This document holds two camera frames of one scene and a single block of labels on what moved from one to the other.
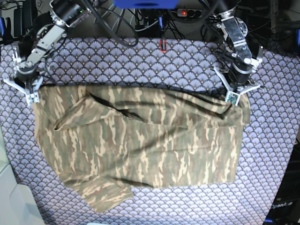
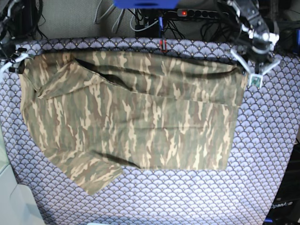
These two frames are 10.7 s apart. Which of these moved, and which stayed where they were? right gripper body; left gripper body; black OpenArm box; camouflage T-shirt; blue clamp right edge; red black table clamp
Moved: left gripper body; camouflage T-shirt; right gripper body
Stayed: red black table clamp; blue clamp right edge; black OpenArm box
